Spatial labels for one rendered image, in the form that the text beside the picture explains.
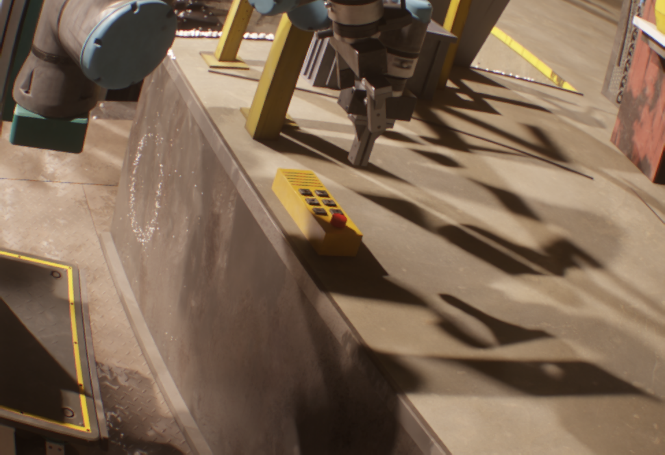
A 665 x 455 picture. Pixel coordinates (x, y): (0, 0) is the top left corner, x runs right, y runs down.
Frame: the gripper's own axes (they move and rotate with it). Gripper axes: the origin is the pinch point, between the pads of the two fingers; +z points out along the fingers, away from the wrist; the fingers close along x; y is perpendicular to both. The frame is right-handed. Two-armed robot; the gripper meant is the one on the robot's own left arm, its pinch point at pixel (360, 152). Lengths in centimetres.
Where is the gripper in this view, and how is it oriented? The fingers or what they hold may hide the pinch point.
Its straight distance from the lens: 198.7
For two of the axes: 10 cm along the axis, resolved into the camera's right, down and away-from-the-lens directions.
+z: -2.9, 8.6, 4.1
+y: 4.0, 5.0, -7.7
